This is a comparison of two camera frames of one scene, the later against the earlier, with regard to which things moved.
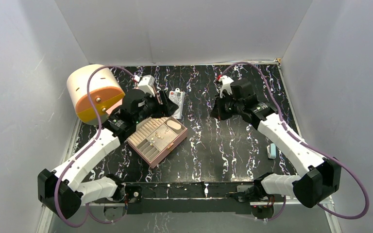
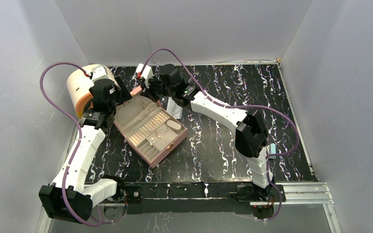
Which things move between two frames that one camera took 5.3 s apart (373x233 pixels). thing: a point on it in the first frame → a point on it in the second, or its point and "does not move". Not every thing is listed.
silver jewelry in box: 151,141 does not move
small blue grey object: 271,151 does not move
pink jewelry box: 154,139 does not move
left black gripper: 166,109 → 124,95
